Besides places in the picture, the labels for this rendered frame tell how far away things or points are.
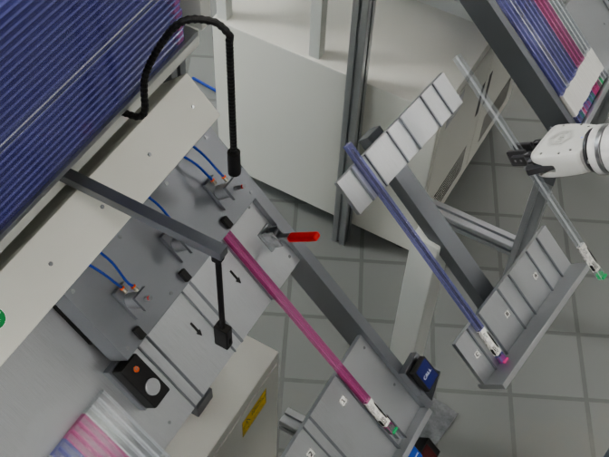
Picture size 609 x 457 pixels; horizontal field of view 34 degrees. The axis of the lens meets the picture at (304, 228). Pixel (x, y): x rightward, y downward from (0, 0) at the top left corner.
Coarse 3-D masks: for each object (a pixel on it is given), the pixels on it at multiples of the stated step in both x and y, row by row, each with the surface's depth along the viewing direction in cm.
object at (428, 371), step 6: (426, 360) 172; (420, 366) 171; (426, 366) 172; (420, 372) 171; (426, 372) 172; (432, 372) 173; (420, 378) 171; (426, 378) 172; (432, 378) 173; (426, 384) 172
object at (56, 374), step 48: (240, 240) 155; (192, 288) 148; (240, 288) 154; (48, 336) 132; (192, 336) 147; (240, 336) 153; (0, 384) 127; (48, 384) 131; (96, 384) 136; (192, 384) 146; (0, 432) 126; (48, 432) 130
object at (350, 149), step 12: (348, 144) 168; (360, 156) 169; (360, 168) 169; (372, 180) 170; (384, 192) 171; (384, 204) 172; (396, 216) 172; (408, 228) 173; (420, 240) 174; (420, 252) 175; (432, 264) 175; (444, 276) 176; (456, 288) 177; (456, 300) 178; (468, 312) 178; (480, 324) 180
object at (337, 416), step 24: (360, 336) 169; (360, 360) 168; (336, 384) 164; (360, 384) 167; (384, 384) 172; (312, 408) 161; (336, 408) 164; (360, 408) 167; (384, 408) 171; (408, 408) 175; (312, 432) 160; (336, 432) 163; (360, 432) 166; (384, 432) 170; (288, 456) 156; (312, 456) 159; (336, 456) 162; (360, 456) 166; (384, 456) 169
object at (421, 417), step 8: (424, 408) 176; (416, 416) 175; (424, 416) 174; (416, 424) 173; (424, 424) 174; (408, 432) 173; (416, 432) 172; (408, 440) 172; (416, 440) 172; (408, 448) 170; (392, 456) 171; (400, 456) 170
